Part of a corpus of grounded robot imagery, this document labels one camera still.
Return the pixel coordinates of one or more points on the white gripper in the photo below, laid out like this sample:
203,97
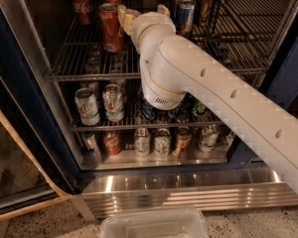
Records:
147,20

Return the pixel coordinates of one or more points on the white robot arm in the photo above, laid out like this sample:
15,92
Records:
172,66

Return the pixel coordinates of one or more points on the stainless steel fridge base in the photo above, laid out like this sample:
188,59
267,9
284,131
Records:
109,195

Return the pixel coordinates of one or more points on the open glass fridge door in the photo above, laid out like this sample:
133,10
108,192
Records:
25,185

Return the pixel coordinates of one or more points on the blue silver energy drink can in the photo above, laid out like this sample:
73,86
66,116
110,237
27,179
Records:
185,17

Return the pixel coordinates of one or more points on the front red cola can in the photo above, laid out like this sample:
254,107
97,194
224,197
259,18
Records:
111,30

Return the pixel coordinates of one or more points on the left rear red cola can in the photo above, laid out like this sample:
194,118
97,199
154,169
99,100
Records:
83,10

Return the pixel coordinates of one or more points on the gold brown can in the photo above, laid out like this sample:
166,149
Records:
205,10

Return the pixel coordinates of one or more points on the blue pepsi can left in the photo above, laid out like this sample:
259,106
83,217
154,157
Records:
147,111

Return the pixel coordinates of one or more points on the left white green soda can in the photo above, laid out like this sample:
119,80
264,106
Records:
86,105

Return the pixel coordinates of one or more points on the bottom white can left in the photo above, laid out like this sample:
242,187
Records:
142,139

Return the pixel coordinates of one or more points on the bottom red cola can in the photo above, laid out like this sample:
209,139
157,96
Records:
111,142

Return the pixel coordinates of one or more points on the bottom white green can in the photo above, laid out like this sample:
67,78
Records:
162,143

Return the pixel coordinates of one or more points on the bottom gold can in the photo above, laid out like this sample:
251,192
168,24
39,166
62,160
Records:
183,140

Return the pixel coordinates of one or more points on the bottom right white can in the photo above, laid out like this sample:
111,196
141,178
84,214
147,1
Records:
208,137

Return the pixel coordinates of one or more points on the bottom silver slim can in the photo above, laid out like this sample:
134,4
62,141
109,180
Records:
90,142

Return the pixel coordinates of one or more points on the clear plastic bin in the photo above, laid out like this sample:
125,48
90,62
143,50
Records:
172,223

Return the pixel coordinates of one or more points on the middle wire shelf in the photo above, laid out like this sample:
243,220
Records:
132,118

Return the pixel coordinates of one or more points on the wire shelf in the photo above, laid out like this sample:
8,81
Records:
132,118
240,35

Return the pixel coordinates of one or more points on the top wire shelf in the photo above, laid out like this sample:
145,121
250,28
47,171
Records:
240,35

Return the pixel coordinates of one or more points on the blue fridge centre post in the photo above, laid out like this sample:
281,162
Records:
281,82

